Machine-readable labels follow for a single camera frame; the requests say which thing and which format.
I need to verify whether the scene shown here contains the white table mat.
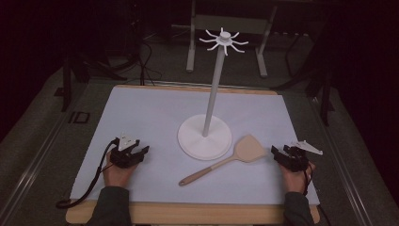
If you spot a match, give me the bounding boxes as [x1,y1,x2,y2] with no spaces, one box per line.
[69,86,321,207]

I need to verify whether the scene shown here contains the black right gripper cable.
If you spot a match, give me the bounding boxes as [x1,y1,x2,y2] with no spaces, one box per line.
[301,161,315,196]

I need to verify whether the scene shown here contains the white metal frame stand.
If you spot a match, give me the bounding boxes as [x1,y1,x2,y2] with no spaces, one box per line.
[185,0,279,78]

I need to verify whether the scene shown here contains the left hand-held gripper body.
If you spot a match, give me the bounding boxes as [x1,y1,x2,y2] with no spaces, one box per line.
[109,133,141,170]

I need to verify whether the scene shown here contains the person's left hand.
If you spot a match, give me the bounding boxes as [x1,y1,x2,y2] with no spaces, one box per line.
[102,153,139,190]

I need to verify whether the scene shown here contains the black floor cables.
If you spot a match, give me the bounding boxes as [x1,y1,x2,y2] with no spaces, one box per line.
[125,18,164,87]

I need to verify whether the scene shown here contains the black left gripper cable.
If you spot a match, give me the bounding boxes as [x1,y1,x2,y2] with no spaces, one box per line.
[56,138,120,210]

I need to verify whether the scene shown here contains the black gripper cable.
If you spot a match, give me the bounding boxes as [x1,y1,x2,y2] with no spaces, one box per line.
[301,161,315,196]
[56,138,120,210]

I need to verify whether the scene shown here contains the beige spatula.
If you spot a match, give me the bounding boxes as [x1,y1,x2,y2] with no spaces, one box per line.
[178,134,267,187]

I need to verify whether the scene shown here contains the person's right hand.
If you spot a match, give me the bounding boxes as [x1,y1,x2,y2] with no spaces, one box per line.
[278,160,316,195]

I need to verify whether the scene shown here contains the white hook rack stand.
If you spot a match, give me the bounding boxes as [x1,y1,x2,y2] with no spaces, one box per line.
[177,26,249,161]

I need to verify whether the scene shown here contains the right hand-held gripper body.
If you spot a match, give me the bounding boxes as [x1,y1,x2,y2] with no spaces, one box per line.
[279,139,324,173]

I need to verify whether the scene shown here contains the black tripod stand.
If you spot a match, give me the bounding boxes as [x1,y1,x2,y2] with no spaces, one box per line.
[271,59,337,127]
[59,53,128,113]

